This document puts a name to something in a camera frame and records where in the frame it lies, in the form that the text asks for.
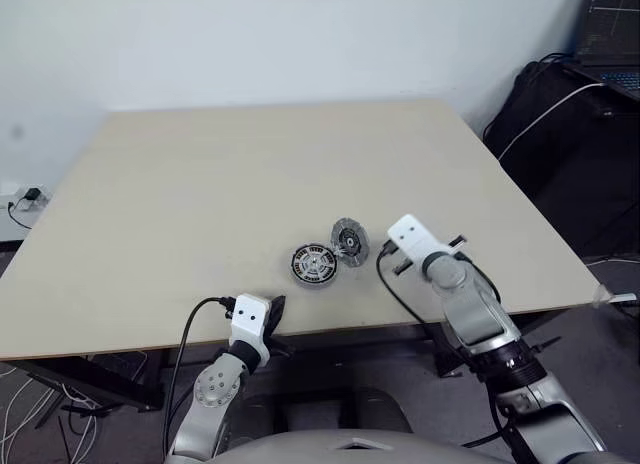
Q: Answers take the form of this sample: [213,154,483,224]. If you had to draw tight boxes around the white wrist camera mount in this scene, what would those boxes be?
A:
[228,293,275,370]
[387,213,454,280]

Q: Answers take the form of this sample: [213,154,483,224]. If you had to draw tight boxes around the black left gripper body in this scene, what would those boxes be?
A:
[264,333,292,359]

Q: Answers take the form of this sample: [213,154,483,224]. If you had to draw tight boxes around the grey round rotor disc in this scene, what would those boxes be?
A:
[329,216,372,268]

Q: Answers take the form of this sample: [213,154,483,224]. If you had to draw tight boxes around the silver spoked rotor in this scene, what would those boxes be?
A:
[294,248,334,285]

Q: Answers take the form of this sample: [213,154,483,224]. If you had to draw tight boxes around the black laptop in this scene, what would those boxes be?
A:
[564,0,640,98]

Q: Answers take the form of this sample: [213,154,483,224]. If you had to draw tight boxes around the black adapter cable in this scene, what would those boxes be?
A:
[5,198,34,230]

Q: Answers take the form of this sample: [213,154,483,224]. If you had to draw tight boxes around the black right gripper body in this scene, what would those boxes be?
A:
[392,233,469,278]

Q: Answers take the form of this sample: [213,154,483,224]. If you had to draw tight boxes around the round metal motor stator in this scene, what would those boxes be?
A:
[289,243,338,290]

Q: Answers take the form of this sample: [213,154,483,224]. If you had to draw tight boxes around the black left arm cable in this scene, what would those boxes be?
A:
[162,296,236,455]

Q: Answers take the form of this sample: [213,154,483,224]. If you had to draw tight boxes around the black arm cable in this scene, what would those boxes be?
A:
[374,239,516,450]
[162,296,236,455]

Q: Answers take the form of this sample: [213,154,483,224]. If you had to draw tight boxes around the thin black cable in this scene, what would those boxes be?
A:
[537,51,581,68]

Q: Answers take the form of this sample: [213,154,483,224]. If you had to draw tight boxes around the white floor cable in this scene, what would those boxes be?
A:
[584,255,640,269]

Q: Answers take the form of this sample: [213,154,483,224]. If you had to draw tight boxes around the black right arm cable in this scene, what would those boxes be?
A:
[374,239,516,450]

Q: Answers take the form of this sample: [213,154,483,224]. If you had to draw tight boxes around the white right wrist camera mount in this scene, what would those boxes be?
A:
[387,213,454,280]

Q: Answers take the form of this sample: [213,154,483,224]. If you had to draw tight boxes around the large black bag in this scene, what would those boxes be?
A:
[482,58,640,258]

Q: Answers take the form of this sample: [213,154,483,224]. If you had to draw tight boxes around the white wall socket strip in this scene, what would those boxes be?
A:
[0,181,51,210]

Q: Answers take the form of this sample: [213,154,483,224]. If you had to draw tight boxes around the silver robot torso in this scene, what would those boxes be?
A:
[214,428,501,464]

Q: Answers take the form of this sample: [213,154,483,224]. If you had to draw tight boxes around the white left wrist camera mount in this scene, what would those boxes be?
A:
[228,293,275,370]

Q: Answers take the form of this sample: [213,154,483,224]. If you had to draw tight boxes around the white floor cables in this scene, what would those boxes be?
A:
[0,366,96,460]

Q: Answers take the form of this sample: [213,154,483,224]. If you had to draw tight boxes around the white cable over bag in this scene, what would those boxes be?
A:
[497,81,609,160]

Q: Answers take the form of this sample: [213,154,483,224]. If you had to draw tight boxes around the clear table corner protector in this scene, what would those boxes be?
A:
[592,283,619,308]

